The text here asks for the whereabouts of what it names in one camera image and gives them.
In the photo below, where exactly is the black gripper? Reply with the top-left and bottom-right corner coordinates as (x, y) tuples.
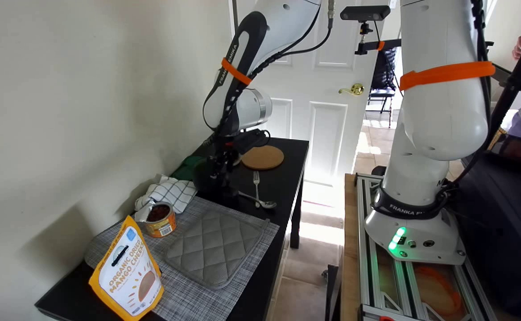
(211, 134), (245, 173)

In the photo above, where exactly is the round cork trivet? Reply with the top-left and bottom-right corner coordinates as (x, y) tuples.
(238, 143), (286, 173)

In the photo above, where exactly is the silver fork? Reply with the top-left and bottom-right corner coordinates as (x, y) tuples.
(249, 170), (263, 211)

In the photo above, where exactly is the silver spoon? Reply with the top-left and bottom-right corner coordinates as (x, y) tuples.
(235, 190), (277, 213)

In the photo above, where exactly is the black side table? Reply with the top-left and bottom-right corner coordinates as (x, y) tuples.
(33, 136), (311, 321)

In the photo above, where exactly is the white checkered cloth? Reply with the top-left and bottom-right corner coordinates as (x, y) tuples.
(131, 175), (197, 223)

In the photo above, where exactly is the grey quilted pot holder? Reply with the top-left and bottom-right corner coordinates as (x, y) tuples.
(151, 209), (267, 293)

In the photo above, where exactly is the orange printed can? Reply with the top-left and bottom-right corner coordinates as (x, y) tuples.
(144, 202), (179, 241)

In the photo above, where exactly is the white panel door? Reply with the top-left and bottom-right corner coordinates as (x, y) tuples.
(233, 0), (406, 211)

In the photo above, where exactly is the grey woven placemat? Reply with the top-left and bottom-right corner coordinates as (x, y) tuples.
(83, 195), (281, 321)

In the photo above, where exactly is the wooden board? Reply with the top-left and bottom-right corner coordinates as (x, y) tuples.
(338, 172), (363, 321)

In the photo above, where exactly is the orange food box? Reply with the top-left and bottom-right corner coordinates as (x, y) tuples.
(87, 214), (165, 321)

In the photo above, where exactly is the black chair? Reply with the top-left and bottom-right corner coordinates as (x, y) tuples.
(365, 43), (402, 116)

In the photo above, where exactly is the large black case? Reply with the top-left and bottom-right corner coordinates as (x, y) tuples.
(452, 134), (521, 321)

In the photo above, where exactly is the short orange velcro strap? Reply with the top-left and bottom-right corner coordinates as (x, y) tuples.
(219, 56), (254, 90)

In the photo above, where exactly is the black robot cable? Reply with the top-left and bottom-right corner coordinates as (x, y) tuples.
(199, 0), (336, 134)

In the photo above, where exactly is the brass door handle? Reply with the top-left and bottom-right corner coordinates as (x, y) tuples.
(336, 83), (367, 99)

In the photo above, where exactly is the black stereo camera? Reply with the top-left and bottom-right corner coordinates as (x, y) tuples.
(338, 4), (392, 58)

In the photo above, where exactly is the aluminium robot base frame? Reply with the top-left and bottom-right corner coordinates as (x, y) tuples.
(354, 173), (501, 321)

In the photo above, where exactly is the long orange velcro strap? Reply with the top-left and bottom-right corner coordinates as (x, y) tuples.
(397, 59), (497, 93)

